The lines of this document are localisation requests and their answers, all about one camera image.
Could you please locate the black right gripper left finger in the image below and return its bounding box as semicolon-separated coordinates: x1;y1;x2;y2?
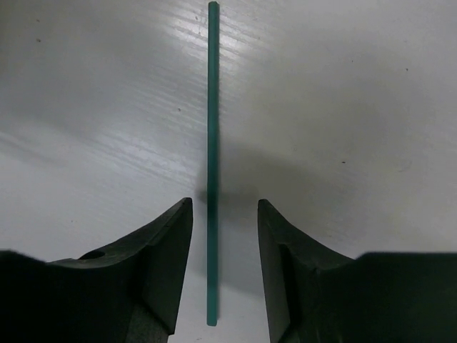
1;198;193;342

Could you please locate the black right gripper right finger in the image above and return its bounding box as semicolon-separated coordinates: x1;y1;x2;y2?
258;199;456;342

